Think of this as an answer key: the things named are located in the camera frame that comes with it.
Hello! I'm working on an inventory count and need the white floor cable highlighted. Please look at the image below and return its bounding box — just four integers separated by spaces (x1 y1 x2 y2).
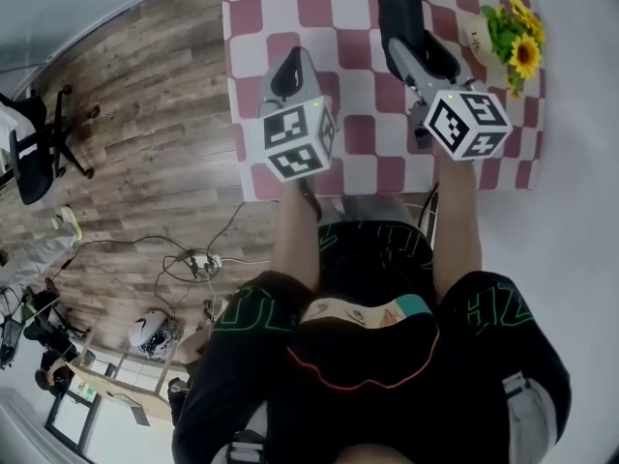
220 256 273 268

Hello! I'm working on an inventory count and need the person's right forearm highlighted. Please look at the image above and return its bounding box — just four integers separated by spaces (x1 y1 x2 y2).
431 155 485 305

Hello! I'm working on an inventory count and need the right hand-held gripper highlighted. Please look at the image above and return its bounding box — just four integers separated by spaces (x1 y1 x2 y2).
388 29 514 163

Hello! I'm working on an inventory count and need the grey shoulder strap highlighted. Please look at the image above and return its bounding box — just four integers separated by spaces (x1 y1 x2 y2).
501 372 553 464

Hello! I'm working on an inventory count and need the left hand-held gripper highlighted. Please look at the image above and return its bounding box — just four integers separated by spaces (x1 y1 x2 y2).
258 45 339 183

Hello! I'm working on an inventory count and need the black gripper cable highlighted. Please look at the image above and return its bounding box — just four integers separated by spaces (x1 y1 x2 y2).
298 177 324 222

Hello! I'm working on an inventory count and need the person's black printed shirt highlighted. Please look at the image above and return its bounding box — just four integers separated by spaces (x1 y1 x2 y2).
171 219 573 464

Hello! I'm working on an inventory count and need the white helmet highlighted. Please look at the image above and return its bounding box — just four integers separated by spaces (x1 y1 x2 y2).
127 309 171 353

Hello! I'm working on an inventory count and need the person's left forearm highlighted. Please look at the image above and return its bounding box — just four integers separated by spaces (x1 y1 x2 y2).
270 177 324 295

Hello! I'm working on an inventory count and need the black floor cable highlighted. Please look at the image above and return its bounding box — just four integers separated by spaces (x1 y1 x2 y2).
47 233 194 287

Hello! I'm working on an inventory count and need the black office chair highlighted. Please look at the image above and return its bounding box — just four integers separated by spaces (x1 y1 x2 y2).
0 83 102 207

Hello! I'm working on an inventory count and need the sunflower pot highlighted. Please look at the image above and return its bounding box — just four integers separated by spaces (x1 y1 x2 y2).
461 0 547 100

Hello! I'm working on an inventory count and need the white power strip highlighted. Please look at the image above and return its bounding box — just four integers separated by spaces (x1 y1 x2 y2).
186 253 224 277

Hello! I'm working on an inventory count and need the brown cardboard sheet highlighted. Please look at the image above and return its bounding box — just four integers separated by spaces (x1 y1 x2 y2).
65 350 191 423

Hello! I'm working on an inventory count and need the red white checkered tablecloth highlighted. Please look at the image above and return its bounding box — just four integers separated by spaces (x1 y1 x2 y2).
218 0 548 203

